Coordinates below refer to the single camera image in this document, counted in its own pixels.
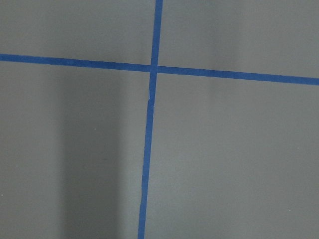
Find horizontal blue tape line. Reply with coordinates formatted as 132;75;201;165
0;54;319;86

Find vertical blue tape line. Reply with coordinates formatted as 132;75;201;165
137;0;163;239

